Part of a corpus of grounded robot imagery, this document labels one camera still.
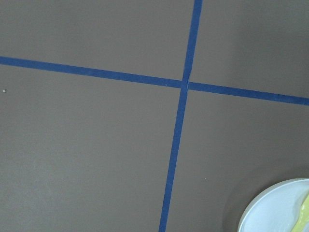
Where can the yellow plastic spoon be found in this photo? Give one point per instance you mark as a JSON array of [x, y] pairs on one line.
[[303, 216]]

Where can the white round plate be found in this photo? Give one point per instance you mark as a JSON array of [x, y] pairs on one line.
[[276, 208]]

